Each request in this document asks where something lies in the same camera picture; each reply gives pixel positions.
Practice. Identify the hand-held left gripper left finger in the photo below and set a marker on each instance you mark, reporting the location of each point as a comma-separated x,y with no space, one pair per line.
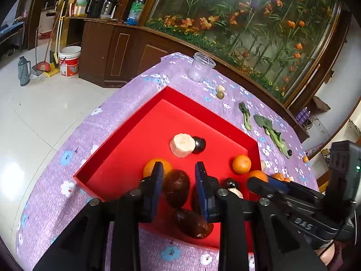
156,192

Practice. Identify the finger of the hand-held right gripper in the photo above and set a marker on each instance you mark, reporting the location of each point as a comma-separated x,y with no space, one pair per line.
262,187
280,181

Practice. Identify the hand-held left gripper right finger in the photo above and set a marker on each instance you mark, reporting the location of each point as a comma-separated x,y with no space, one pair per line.
201,192

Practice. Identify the smooth red date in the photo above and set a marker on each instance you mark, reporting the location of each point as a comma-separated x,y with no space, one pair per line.
177,187

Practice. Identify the wrinkled red date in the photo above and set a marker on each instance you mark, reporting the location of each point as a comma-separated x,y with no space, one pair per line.
191,223

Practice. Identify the person's right hand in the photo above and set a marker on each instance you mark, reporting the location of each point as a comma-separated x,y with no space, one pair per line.
325,254

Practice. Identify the small dark plum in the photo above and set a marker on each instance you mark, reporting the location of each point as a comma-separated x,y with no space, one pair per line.
289,152

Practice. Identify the small kumquat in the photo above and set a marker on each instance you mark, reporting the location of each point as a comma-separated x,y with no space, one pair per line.
305,159

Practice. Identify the large bok choy leaf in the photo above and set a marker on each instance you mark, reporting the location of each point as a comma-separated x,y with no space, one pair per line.
277,141

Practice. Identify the purple spray can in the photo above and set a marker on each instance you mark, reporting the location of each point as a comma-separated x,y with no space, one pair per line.
306,113
300,116

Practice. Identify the purple floral tablecloth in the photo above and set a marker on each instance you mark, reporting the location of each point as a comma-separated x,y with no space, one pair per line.
84,161

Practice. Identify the bok choy stalk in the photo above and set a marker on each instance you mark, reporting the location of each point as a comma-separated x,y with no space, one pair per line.
244,110

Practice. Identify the green olive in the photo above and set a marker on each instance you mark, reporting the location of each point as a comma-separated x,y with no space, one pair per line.
220,95

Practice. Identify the small sugarcane piece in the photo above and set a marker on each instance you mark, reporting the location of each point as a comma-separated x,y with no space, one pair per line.
220,88

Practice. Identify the clear plastic cup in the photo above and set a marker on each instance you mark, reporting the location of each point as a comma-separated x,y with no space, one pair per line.
200,67

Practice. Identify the brown wooden cabinet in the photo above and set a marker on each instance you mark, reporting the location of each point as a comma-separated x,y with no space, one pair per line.
127,53

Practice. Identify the white plastic bucket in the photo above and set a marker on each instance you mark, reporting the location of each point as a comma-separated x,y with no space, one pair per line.
69,61

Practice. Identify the yellow dustpan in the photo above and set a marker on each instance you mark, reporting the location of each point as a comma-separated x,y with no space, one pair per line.
55,69

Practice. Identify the red broom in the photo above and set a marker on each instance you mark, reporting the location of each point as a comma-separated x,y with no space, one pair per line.
43,66

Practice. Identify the glass plant display case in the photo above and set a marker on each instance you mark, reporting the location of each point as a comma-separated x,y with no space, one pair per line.
225,19

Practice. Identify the grey floor thermos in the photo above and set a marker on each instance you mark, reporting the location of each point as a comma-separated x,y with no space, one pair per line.
24,70

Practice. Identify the plastic water bottle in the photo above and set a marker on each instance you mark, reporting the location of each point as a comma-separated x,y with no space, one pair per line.
136,10

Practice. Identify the black kettle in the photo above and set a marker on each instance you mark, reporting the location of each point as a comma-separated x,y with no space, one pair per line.
94,7

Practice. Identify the steel thermos flask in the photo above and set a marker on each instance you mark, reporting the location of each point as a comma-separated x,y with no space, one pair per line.
111,1

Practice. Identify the red and white box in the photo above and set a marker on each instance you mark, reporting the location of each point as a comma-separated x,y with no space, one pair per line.
77,10

